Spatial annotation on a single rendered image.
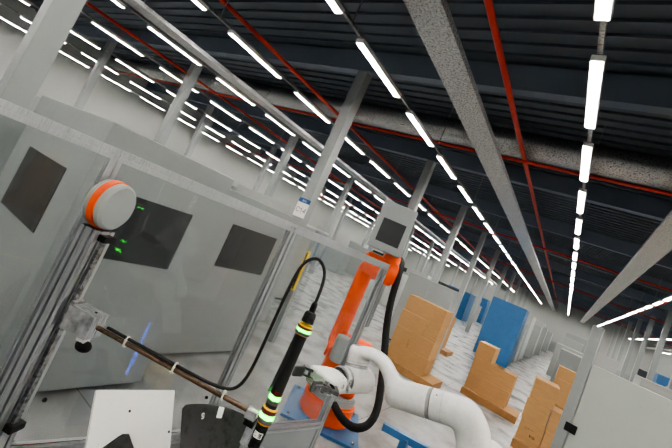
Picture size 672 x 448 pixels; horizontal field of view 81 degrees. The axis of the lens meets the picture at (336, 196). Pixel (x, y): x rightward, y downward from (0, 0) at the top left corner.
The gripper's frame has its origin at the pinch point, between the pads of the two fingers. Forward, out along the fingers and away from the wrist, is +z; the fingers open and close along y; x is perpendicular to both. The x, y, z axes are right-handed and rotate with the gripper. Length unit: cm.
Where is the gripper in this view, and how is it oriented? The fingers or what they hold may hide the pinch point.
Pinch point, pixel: (305, 378)
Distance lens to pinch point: 127.8
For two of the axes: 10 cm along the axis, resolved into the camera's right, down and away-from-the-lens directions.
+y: -6.7, -2.2, 7.1
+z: -6.2, -3.5, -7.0
